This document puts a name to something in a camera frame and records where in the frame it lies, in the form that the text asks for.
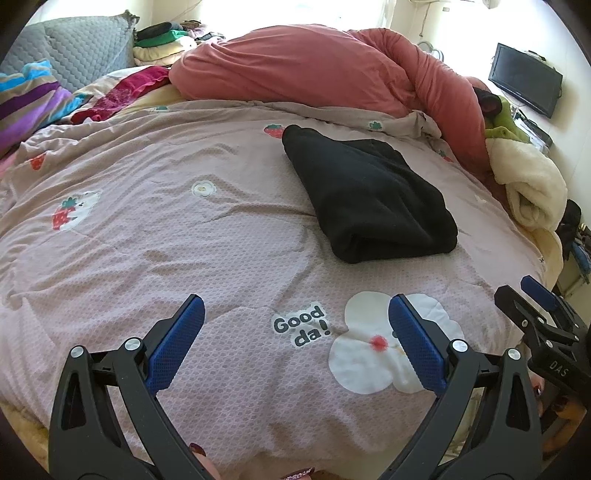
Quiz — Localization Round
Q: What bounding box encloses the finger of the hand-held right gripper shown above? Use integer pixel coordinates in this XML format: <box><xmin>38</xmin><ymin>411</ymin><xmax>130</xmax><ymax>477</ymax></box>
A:
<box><xmin>521</xmin><ymin>275</ymin><xmax>564</xmax><ymax>315</ymax></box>
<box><xmin>494</xmin><ymin>285</ymin><xmax>579</xmax><ymax>348</ymax></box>

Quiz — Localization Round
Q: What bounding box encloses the cream fuzzy blanket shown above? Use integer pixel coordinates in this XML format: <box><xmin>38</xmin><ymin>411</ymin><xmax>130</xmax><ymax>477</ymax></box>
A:
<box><xmin>9</xmin><ymin>406</ymin><xmax>51</xmax><ymax>464</ymax></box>

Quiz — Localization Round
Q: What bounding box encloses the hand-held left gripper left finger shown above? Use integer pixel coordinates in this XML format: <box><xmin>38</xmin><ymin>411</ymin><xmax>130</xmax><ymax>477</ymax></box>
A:
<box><xmin>47</xmin><ymin>294</ymin><xmax>218</xmax><ymax>480</ymax></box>

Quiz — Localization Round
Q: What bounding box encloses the dark clutter pile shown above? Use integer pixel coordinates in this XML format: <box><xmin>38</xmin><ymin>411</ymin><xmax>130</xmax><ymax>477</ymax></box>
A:
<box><xmin>554</xmin><ymin>199</ymin><xmax>591</xmax><ymax>296</ymax></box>

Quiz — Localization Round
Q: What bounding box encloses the green folded garment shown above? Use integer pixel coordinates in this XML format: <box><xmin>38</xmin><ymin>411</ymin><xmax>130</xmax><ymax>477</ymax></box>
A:
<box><xmin>134</xmin><ymin>31</ymin><xmax>190</xmax><ymax>49</ymax></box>

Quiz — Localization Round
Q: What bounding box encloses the black monitor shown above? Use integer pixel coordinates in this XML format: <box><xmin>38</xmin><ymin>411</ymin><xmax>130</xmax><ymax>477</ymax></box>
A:
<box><xmin>488</xmin><ymin>43</ymin><xmax>563</xmax><ymax>119</ymax></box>

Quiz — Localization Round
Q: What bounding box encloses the green cloth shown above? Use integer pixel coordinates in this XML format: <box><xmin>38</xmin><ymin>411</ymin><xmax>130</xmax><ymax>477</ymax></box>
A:
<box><xmin>485</xmin><ymin>95</ymin><xmax>532</xmax><ymax>141</ymax></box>

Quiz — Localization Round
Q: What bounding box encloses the cream fleece blanket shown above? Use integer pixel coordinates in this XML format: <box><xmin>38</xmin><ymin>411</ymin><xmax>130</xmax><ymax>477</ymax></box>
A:
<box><xmin>486</xmin><ymin>136</ymin><xmax>568</xmax><ymax>232</ymax></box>

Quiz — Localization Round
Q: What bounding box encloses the striped pillow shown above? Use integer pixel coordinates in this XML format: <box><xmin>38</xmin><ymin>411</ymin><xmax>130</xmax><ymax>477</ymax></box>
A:
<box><xmin>0</xmin><ymin>60</ymin><xmax>75</xmax><ymax>158</ymax></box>

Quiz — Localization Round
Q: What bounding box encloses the red velvet cloth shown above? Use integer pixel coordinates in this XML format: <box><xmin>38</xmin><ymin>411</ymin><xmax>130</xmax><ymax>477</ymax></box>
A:
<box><xmin>71</xmin><ymin>66</ymin><xmax>171</xmax><ymax>123</ymax></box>

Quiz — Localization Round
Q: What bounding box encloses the grey quilted pillow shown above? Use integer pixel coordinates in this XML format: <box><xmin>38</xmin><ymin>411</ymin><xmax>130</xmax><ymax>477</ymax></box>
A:
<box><xmin>0</xmin><ymin>11</ymin><xmax>139</xmax><ymax>93</ymax></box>

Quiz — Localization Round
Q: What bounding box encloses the black set-top box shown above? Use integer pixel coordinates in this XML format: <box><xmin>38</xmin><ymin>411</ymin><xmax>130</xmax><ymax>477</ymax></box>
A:
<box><xmin>524</xmin><ymin>117</ymin><xmax>553</xmax><ymax>149</ymax></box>

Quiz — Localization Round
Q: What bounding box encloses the cream folded garment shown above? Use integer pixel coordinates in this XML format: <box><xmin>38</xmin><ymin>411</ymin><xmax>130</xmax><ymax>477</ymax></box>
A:
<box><xmin>133</xmin><ymin>38</ymin><xmax>197</xmax><ymax>66</ymax></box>

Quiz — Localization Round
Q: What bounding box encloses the dark cloth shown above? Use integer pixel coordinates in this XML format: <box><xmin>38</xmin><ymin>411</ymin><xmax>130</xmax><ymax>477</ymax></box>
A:
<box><xmin>475</xmin><ymin>90</ymin><xmax>504</xmax><ymax>123</ymax></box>

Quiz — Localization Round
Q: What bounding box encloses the person's right hand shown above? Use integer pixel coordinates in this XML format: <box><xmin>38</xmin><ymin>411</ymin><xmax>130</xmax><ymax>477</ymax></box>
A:
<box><xmin>531</xmin><ymin>376</ymin><xmax>583</xmax><ymax>462</ymax></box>

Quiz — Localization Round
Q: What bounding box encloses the black folded garment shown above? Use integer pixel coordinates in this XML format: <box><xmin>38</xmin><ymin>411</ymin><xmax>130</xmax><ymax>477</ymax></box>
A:
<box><xmin>137</xmin><ymin>22</ymin><xmax>174</xmax><ymax>41</ymax></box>

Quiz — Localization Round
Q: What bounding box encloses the person's left hand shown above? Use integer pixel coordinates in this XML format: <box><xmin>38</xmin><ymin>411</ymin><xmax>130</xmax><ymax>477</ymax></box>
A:
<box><xmin>188</xmin><ymin>442</ymin><xmax>324</xmax><ymax>480</ymax></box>

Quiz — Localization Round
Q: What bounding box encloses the salmon pink duvet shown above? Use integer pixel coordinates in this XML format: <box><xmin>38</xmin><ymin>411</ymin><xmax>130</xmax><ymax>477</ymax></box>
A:
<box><xmin>168</xmin><ymin>25</ymin><xmax>497</xmax><ymax>185</ymax></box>

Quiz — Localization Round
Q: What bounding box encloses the assorted dark clothes pile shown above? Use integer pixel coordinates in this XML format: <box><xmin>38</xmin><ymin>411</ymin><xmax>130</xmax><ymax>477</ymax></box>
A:
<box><xmin>180</xmin><ymin>21</ymin><xmax>227</xmax><ymax>44</ymax></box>

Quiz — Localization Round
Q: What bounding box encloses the white fan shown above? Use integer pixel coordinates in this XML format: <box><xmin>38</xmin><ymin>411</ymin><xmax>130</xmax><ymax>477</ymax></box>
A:
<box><xmin>417</xmin><ymin>39</ymin><xmax>445</xmax><ymax>62</ymax></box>

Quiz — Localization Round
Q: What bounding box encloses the black sweater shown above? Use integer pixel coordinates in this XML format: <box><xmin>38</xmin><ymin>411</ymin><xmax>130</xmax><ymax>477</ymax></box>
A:
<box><xmin>281</xmin><ymin>124</ymin><xmax>459</xmax><ymax>265</ymax></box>

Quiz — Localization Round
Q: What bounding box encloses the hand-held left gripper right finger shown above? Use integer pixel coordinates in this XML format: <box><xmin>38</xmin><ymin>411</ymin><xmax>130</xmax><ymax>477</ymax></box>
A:
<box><xmin>383</xmin><ymin>293</ymin><xmax>543</xmax><ymax>480</ymax></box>

